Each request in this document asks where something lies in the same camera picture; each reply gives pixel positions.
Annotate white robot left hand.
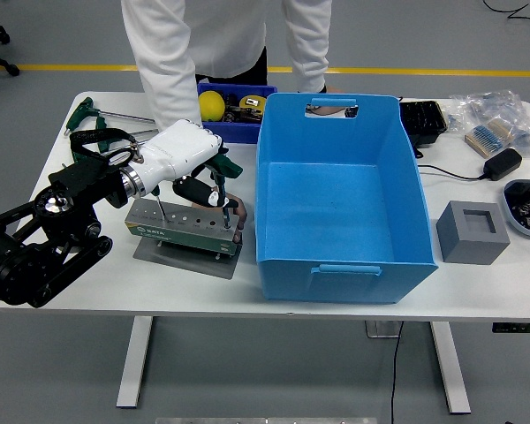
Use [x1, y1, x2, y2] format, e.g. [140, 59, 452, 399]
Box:
[130, 118, 231, 209]

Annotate person's right hand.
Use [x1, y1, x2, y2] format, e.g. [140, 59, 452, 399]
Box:
[226, 193, 250, 244]

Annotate large green T-handle hex key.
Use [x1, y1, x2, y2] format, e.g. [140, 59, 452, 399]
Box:
[202, 148, 245, 233]

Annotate small green T-handle hex key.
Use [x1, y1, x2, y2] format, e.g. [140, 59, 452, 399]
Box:
[152, 185, 167, 218]

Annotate grey SATA tool stand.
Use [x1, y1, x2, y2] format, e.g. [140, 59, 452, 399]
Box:
[124, 197, 244, 280]

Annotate large light blue plastic box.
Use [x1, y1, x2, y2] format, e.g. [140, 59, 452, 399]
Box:
[254, 92, 440, 306]

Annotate yellow ball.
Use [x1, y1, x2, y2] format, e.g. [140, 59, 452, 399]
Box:
[198, 90, 227, 123]

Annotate small dark blue bin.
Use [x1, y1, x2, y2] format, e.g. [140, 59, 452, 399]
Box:
[196, 82, 279, 145]

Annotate black metal parts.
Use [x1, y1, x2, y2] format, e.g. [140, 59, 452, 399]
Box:
[223, 91, 264, 124]

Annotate yellow black tape measure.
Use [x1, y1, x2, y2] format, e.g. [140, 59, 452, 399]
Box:
[238, 94, 266, 111]

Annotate black plastic tray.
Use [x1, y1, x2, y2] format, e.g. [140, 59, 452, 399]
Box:
[398, 100, 449, 159]

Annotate person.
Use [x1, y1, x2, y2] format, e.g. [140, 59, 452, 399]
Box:
[121, 0, 344, 244]

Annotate clear plastic component bags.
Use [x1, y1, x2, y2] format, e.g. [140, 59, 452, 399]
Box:
[449, 90, 530, 158]

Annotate taped resistor strip bundle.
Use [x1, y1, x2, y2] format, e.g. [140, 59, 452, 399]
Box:
[464, 118, 513, 158]

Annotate white table leg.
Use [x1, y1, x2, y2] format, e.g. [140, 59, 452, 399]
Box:
[116, 315, 155, 408]
[428, 321, 472, 415]

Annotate black power adapter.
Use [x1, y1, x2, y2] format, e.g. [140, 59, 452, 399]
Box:
[483, 148, 524, 181]

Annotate grey cube with square recess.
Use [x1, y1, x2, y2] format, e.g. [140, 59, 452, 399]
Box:
[435, 201, 512, 266]

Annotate grey-blue bowl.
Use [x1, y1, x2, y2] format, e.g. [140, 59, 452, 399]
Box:
[502, 178, 530, 241]

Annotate black table control panel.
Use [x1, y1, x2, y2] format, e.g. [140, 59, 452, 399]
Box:
[492, 322, 530, 335]

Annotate black adapter cord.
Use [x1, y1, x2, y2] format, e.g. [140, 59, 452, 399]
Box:
[417, 163, 487, 181]

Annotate black floor cable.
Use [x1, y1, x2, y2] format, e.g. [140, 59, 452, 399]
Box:
[483, 0, 530, 26]

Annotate black hanging cable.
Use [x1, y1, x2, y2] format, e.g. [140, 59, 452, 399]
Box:
[389, 321, 405, 424]

